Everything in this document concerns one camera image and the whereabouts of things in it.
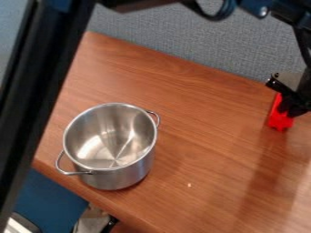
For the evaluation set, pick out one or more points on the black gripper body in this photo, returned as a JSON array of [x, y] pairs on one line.
[[294, 86]]

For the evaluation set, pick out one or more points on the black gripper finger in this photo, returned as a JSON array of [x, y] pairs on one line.
[[287, 104], [296, 111]]

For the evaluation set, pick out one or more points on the red plastic block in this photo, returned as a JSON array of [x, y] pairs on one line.
[[278, 120]]

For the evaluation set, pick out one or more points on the stainless steel pot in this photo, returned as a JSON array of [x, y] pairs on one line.
[[109, 142]]

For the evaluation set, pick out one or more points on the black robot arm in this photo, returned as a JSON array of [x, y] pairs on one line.
[[51, 30]]

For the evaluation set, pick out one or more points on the white object bottom left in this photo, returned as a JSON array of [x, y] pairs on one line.
[[13, 227]]

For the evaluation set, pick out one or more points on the grey cloth under table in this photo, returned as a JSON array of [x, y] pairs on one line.
[[92, 221]]

